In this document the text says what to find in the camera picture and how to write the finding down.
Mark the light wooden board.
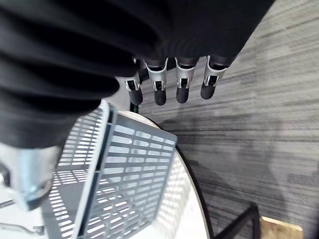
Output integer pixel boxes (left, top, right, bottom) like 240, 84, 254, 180
259, 216, 304, 239

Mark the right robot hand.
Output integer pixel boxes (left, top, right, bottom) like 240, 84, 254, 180
0, 0, 275, 212

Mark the grey plastic shopping basket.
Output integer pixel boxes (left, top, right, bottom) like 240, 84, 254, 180
41, 99, 178, 239

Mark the black metal table frame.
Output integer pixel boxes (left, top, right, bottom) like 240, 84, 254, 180
214, 202, 261, 239

